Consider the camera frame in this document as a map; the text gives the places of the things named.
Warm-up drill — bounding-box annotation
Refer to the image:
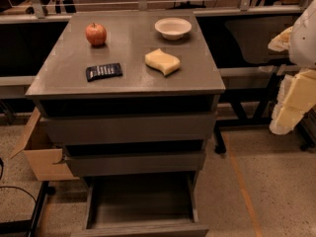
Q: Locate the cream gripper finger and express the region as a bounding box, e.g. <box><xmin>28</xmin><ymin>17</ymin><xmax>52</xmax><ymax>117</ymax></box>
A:
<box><xmin>268</xmin><ymin>27</ymin><xmax>292</xmax><ymax>52</ymax></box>
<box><xmin>270</xmin><ymin>68</ymin><xmax>316</xmax><ymax>135</ymax></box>

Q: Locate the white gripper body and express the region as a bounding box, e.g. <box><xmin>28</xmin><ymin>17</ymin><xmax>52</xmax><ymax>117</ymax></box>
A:
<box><xmin>288</xmin><ymin>0</ymin><xmax>316</xmax><ymax>68</ymax></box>

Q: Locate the dark blue rxbar wrapper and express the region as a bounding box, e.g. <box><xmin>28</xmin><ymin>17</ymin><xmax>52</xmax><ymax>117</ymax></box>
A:
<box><xmin>86</xmin><ymin>63</ymin><xmax>122</xmax><ymax>82</ymax></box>

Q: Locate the grey top drawer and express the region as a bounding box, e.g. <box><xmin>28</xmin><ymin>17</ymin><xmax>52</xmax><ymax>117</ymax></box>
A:
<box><xmin>41</xmin><ymin>113</ymin><xmax>215</xmax><ymax>145</ymax></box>

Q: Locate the grey drawer cabinet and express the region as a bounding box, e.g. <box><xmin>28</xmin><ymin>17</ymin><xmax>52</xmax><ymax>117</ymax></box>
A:
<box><xmin>25</xmin><ymin>11</ymin><xmax>227</xmax><ymax>222</ymax></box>

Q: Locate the grey open bottom drawer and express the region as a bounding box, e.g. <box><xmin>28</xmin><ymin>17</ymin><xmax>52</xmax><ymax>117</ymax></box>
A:
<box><xmin>71</xmin><ymin>173</ymin><xmax>208</xmax><ymax>237</ymax></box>

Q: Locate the grey middle drawer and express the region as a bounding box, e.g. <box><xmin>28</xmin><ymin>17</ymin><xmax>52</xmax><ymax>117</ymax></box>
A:
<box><xmin>66</xmin><ymin>151</ymin><xmax>205</xmax><ymax>177</ymax></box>

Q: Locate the black table with legs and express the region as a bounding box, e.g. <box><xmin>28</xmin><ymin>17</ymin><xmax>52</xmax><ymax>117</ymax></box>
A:
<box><xmin>196</xmin><ymin>13</ymin><xmax>316</xmax><ymax>155</ymax></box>

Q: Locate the white bowl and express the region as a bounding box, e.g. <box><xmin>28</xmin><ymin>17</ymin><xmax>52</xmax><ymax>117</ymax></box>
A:
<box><xmin>155</xmin><ymin>18</ymin><xmax>192</xmax><ymax>40</ymax></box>

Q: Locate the yellow sponge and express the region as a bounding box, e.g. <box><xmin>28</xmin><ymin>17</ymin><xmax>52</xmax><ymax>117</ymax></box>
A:
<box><xmin>145</xmin><ymin>48</ymin><xmax>181</xmax><ymax>76</ymax></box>

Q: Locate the red apple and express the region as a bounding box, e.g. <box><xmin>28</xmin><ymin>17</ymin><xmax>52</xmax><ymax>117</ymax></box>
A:
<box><xmin>85</xmin><ymin>23</ymin><xmax>107</xmax><ymax>46</ymax></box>

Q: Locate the brown cardboard box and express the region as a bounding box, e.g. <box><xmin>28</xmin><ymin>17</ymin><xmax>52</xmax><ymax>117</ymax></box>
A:
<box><xmin>10</xmin><ymin>108</ymin><xmax>77</xmax><ymax>181</ymax></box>

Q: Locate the metal railing frame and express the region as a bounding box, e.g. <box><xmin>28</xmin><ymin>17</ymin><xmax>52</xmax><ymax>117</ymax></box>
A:
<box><xmin>0</xmin><ymin>0</ymin><xmax>316</xmax><ymax>25</ymax></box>

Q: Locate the black metal frame base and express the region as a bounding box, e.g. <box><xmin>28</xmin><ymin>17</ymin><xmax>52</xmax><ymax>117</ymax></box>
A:
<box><xmin>0</xmin><ymin>181</ymin><xmax>55</xmax><ymax>237</ymax></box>

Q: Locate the black floor cable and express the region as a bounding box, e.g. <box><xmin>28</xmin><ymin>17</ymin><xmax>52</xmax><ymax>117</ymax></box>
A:
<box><xmin>0</xmin><ymin>156</ymin><xmax>38</xmax><ymax>205</ymax></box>

